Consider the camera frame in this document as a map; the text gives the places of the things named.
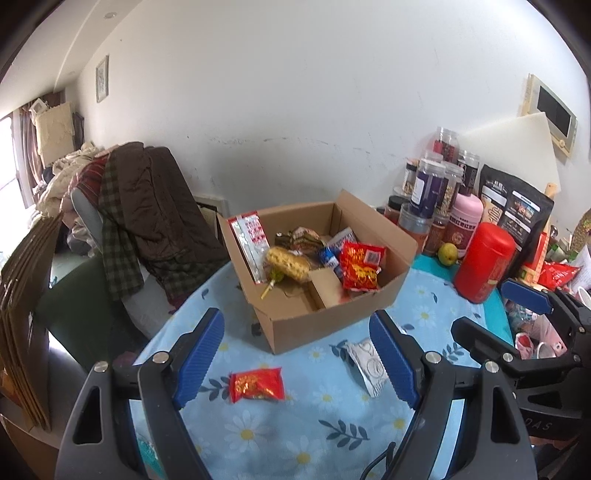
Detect clear jar with black label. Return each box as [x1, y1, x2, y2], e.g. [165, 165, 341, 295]
[457, 150, 481, 197]

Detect teal table mat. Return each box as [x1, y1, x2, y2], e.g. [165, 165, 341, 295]
[413, 256, 513, 342]

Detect wall picture frame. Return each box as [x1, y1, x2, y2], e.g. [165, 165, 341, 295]
[95, 55, 110, 103]

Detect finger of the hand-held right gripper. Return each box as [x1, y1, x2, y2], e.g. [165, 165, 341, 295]
[451, 318, 583, 377]
[501, 278, 591, 354]

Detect small gold box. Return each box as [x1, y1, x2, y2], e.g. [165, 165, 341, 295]
[307, 267, 345, 310]

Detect pile of clothes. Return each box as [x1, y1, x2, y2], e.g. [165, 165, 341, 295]
[32, 143, 112, 217]

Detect purple silver foil packet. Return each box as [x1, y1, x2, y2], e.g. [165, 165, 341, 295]
[329, 227, 357, 254]

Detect black printed pouch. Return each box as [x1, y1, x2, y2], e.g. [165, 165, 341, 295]
[478, 165, 555, 273]

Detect white wall hatch frame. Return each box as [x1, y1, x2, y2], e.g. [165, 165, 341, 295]
[193, 194, 230, 232]

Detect grey chair back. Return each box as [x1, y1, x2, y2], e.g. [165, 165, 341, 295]
[69, 189, 107, 254]

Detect black cable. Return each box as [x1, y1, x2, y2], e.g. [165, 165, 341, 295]
[360, 443, 398, 480]

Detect large red yellow snack packet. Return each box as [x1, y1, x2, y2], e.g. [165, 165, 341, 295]
[339, 241, 386, 291]

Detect long red white packet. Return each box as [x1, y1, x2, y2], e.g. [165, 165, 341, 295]
[229, 211, 271, 284]

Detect pink lidded bottle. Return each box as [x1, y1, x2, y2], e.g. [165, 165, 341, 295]
[443, 193, 485, 259]

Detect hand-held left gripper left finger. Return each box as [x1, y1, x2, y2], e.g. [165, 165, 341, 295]
[54, 307, 225, 480]

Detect green checked cloth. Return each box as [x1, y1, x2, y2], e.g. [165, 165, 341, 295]
[100, 157, 144, 301]

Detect crumpled red bag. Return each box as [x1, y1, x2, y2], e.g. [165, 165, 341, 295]
[538, 261, 580, 291]

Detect small red snack packet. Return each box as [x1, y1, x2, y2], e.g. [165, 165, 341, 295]
[229, 368, 284, 404]

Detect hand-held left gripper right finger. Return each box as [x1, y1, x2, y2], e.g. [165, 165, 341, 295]
[368, 309, 539, 480]

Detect brown quilted jacket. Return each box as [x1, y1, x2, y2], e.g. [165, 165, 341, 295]
[108, 142, 232, 296]

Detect clear bag of yellow snacks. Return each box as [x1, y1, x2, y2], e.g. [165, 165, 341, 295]
[264, 246, 312, 283]

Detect red tin canister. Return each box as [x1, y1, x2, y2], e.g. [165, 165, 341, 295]
[454, 222, 517, 304]

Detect dark capped red bottle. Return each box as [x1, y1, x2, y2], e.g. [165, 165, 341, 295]
[385, 195, 411, 222]

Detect orange patterned box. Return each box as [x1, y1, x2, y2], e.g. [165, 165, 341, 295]
[522, 231, 550, 282]

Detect clear jar of nuts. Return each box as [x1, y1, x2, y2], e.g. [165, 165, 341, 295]
[402, 159, 423, 195]

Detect white foam board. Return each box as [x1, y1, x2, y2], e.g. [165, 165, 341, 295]
[462, 113, 561, 185]

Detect cardboard box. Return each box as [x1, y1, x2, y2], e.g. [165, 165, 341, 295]
[217, 189, 419, 355]

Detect small jar of red spice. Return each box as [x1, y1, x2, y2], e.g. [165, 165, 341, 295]
[425, 215, 451, 257]

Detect folded cardboard sheets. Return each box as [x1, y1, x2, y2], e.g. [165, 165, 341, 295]
[0, 215, 63, 432]

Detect large clear jar of red spice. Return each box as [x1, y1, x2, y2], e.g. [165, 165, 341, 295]
[398, 203, 435, 254]

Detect clear jar with purple label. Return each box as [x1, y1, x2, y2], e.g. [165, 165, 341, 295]
[410, 158, 448, 217]

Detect clear jar with red label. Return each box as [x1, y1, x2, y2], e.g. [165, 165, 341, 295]
[431, 127, 460, 162]

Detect pink snack packet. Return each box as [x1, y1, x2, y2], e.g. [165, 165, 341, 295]
[276, 226, 324, 254]

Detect white patterned packet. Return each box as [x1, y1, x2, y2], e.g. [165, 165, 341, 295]
[344, 338, 389, 398]

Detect dark green chair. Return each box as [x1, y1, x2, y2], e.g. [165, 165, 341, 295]
[37, 254, 153, 370]

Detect clear jar of oats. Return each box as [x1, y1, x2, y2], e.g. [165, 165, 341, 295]
[436, 161, 465, 215]

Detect window curtain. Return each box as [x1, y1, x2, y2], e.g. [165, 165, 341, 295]
[14, 104, 47, 208]

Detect cream framed wall panel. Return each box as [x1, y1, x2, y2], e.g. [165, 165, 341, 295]
[522, 74, 578, 158]

